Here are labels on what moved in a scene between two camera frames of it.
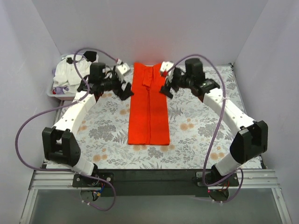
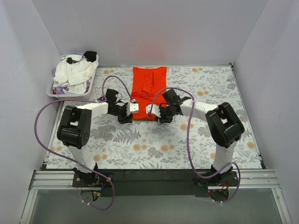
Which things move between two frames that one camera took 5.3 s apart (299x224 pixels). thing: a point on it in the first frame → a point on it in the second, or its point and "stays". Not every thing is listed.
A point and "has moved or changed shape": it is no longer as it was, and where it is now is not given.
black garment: (90, 56) stays
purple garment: (59, 90) stays
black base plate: (155, 183) stays
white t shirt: (65, 76) stays
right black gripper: (172, 82) → (162, 117)
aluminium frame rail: (50, 179) stays
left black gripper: (119, 86) → (126, 116)
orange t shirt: (148, 122) has moved or changed shape
